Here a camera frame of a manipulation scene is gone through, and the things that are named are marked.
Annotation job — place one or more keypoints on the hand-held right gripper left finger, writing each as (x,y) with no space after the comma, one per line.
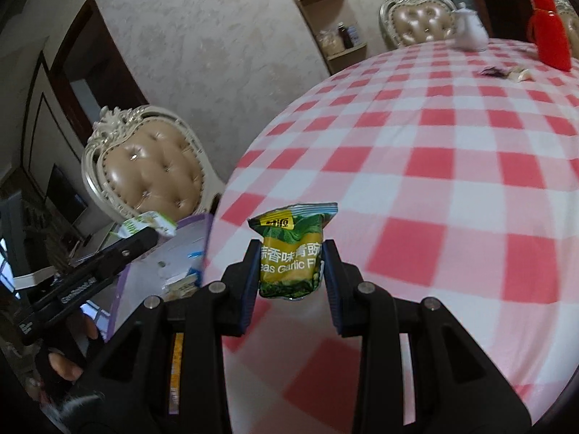
(251,289)

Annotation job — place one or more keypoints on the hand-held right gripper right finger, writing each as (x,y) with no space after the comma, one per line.
(337,294)

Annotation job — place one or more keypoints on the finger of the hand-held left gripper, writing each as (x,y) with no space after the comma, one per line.
(133,248)

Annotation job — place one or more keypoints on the green white snack packet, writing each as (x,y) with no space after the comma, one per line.
(149,222)

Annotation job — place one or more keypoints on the white box with purple edge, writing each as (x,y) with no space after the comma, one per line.
(149,285)

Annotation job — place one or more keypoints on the dark green snack packet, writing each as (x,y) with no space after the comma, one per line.
(289,257)

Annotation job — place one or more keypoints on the person's left hand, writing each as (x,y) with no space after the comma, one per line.
(65,366)

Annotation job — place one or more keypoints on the tufted beige white chair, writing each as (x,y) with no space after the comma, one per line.
(569,22)
(420,18)
(149,172)

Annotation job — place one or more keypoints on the black television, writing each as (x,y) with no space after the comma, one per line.
(65,196)

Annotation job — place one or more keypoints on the red white checked tablecloth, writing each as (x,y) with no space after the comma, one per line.
(429,167)

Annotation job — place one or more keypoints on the dark wooden door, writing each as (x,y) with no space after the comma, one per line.
(97,58)

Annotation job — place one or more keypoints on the wooden corner shelf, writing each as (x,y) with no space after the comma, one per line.
(334,49)

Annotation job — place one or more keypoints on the clear jar with pale contents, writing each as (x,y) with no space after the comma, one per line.
(330,43)

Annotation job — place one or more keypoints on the brown bottle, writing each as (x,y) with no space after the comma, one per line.
(346,36)

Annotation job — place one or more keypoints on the small blue box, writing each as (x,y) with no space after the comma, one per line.
(355,34)

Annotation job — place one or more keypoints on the dark purple snack packet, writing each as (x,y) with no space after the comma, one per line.
(492,71)

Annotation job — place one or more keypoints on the beige snack packet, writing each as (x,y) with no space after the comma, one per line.
(519,73)

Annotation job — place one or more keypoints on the white teapot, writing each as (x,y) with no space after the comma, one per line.
(470,29)

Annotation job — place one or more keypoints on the red thermos jug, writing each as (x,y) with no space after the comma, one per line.
(549,36)

